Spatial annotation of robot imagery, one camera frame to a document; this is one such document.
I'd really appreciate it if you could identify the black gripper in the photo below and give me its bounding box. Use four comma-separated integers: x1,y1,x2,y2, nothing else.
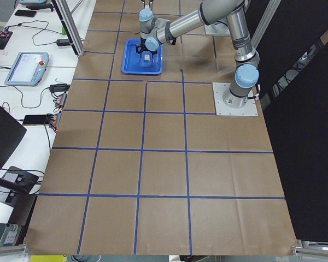
136,44,153,55
142,0,154,8

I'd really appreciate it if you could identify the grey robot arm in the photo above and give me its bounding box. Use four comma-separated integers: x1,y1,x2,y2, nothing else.
136,1,260,109

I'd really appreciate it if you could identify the blue plastic tray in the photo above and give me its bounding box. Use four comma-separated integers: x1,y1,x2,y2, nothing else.
121,38,163,75

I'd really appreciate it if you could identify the black power adapter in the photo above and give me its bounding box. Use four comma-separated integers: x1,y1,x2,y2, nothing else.
56,39,70,46

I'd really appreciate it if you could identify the teach pendant tablet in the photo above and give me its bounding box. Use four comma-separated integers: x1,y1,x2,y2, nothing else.
4,52,49,86

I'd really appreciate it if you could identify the black smartphone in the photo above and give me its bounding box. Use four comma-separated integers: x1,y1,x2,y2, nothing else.
22,115,48,126

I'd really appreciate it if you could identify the black monitor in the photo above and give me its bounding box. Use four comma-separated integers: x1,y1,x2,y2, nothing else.
0,106,27,168

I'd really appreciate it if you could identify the black monitor stand base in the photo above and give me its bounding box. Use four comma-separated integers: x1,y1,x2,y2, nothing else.
0,166,39,193

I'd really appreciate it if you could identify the aluminium frame post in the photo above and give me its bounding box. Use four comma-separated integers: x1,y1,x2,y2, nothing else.
51,0,85,57

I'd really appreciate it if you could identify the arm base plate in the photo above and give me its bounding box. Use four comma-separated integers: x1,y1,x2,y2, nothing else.
212,82,259,117

